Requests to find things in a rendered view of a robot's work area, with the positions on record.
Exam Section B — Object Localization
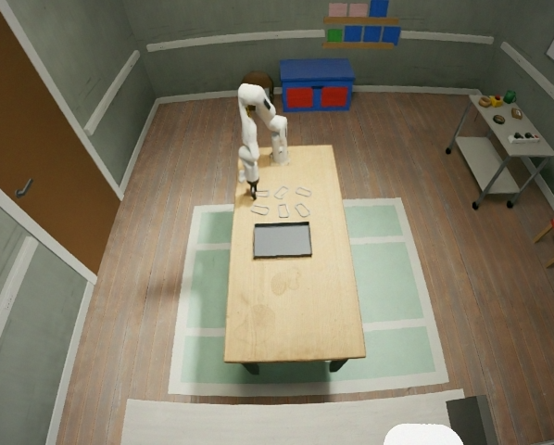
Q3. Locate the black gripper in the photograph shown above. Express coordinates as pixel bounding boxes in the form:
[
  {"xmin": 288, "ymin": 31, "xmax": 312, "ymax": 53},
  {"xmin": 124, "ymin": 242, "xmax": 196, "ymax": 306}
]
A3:
[{"xmin": 246, "ymin": 178, "xmax": 259, "ymax": 199}]

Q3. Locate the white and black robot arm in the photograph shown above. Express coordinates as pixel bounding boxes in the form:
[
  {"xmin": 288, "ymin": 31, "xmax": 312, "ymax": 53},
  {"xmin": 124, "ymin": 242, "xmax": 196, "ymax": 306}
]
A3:
[{"xmin": 238, "ymin": 83, "xmax": 287, "ymax": 184}]

